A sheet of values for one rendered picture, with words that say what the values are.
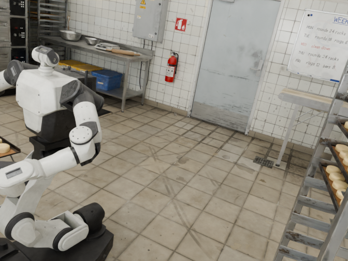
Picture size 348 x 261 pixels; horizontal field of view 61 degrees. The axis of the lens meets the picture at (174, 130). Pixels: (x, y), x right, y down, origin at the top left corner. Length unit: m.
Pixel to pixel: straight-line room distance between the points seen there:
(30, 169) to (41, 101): 0.42
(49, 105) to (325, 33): 3.90
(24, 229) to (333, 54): 4.13
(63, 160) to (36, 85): 0.45
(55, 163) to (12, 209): 0.61
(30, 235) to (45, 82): 0.76
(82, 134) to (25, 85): 0.47
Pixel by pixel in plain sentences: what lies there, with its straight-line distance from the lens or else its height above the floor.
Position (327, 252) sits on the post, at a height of 1.06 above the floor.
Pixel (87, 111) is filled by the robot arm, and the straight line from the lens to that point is 1.18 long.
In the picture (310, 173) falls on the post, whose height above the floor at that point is 1.08.
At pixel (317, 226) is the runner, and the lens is 1.45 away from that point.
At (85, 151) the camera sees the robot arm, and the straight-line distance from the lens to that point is 1.07.
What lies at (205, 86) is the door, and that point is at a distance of 4.99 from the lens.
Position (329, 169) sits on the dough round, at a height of 1.15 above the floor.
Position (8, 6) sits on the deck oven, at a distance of 5.11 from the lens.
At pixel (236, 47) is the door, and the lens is 4.81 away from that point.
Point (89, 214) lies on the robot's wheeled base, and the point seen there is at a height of 0.34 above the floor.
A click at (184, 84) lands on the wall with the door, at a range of 5.10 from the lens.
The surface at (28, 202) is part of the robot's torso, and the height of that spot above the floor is 0.63.
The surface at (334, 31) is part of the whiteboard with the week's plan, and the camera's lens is 4.63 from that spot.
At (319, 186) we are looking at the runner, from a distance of 1.35.
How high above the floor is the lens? 1.57
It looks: 21 degrees down
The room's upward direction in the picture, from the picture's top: 10 degrees clockwise
